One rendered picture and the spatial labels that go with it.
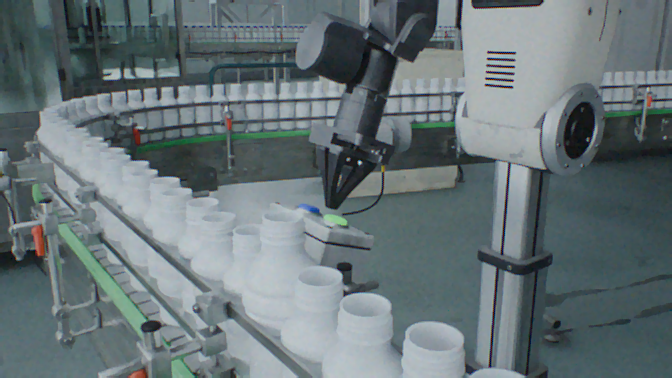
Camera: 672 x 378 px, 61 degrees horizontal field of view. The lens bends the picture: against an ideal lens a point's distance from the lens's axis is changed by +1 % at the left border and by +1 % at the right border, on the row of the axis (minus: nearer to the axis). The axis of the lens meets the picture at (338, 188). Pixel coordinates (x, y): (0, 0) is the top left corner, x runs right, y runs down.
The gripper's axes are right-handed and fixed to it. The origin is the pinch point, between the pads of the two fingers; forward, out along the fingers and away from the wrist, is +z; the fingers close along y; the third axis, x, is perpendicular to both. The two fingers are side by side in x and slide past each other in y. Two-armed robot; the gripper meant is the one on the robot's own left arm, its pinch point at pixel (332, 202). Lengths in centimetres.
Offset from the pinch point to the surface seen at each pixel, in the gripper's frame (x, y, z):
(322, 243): -3.1, 4.2, 4.6
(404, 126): 97, -91, -22
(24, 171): -22, -68, 15
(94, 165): -17.3, -40.6, 7.4
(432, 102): 116, -100, -36
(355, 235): 1.2, 4.6, 2.9
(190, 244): -17.4, -0.1, 8.0
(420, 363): -18.0, 34.4, 4.4
